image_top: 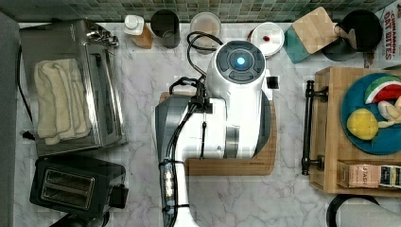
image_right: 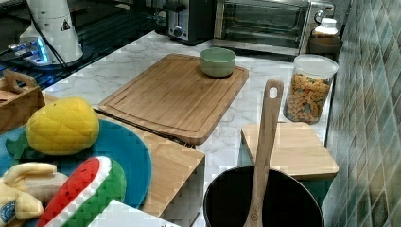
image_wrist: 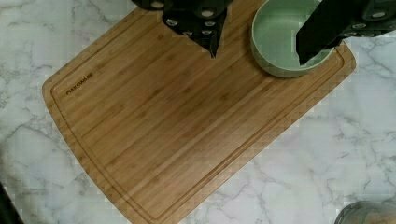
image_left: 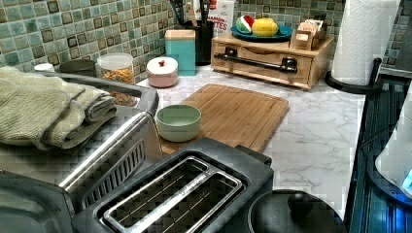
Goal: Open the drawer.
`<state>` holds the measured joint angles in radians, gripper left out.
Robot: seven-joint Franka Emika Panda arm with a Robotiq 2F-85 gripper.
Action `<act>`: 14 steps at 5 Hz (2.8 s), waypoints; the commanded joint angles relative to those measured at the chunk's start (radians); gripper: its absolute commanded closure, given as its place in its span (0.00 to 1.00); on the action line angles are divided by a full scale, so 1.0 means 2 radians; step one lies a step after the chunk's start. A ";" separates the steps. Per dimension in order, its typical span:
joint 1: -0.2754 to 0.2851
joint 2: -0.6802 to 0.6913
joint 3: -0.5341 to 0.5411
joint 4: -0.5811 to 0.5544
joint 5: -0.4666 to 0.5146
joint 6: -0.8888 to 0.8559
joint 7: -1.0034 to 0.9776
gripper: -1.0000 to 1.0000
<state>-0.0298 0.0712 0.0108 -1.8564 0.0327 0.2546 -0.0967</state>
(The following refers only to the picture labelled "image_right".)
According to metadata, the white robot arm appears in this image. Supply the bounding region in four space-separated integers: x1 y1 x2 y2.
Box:
20 0 83 66

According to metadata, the wooden drawer box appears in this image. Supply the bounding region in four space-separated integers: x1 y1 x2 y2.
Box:
96 111 205 227

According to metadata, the bamboo cutting board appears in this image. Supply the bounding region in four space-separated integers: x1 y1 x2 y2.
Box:
98 54 249 145

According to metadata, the light green bowl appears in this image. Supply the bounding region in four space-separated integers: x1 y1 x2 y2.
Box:
200 47 236 78

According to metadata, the wooden spoon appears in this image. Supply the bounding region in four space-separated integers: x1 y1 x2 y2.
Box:
243 79 284 227

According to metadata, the blue plate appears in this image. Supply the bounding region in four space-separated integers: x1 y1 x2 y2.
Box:
1 120 151 227

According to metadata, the black slot toaster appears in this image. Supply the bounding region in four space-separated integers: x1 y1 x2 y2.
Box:
152 0 216 45

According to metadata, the teal canister with wooden lid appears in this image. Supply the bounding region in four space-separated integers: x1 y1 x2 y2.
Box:
237 122 340 209

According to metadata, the silver toaster oven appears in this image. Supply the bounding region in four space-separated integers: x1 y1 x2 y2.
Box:
213 0 335 56

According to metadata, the clear cereal jar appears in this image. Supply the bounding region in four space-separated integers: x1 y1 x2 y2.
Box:
283 54 339 124

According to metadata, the black utensil pot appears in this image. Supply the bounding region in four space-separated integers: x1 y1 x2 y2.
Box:
203 166 324 227

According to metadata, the white box with print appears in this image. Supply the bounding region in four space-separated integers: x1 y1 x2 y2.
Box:
88 200 180 227

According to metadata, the plush watermelon slice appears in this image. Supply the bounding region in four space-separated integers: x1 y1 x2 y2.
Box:
36 156 127 227

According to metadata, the dark brown bowl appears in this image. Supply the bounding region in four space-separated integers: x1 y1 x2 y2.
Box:
306 37 342 61

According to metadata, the white lidded jar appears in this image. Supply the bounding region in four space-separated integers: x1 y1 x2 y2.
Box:
312 18 339 37

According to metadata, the plush banana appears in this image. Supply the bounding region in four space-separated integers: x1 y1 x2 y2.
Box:
0 162 68 227

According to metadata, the wooden caddy with handle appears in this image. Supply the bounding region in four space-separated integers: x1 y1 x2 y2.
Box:
0 69 45 133

